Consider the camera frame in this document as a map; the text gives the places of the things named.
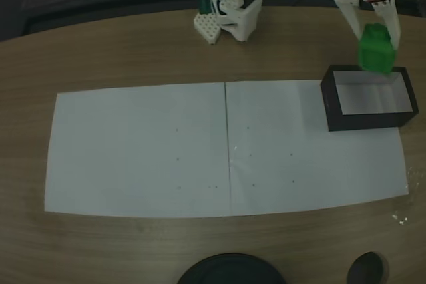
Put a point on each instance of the black oval object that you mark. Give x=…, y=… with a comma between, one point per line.
x=367, y=269

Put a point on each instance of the dark box white inside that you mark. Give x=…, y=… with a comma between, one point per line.
x=362, y=120

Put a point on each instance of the green cube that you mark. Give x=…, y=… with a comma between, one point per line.
x=376, y=53

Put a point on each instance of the white paper sheet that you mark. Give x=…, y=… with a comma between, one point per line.
x=133, y=151
x=316, y=161

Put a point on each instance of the black round object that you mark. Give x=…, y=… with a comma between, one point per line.
x=229, y=270

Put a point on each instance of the green clamp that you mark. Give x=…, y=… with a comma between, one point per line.
x=204, y=1

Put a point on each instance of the white perforated base plate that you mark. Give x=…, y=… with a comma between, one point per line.
x=206, y=26

